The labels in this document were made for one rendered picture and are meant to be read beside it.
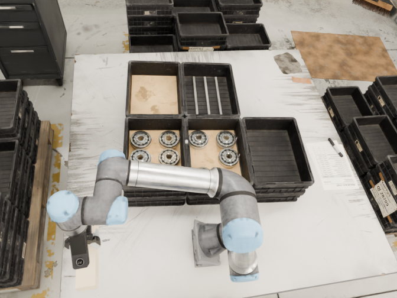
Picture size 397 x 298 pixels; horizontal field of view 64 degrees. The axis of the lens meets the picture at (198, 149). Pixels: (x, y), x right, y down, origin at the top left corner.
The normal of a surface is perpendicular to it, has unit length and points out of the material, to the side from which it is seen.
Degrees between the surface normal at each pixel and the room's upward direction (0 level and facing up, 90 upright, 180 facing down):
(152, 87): 0
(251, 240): 78
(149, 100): 0
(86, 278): 1
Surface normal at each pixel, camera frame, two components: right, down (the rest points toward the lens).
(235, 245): 0.04, 0.72
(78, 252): 0.19, -0.04
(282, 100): 0.11, -0.53
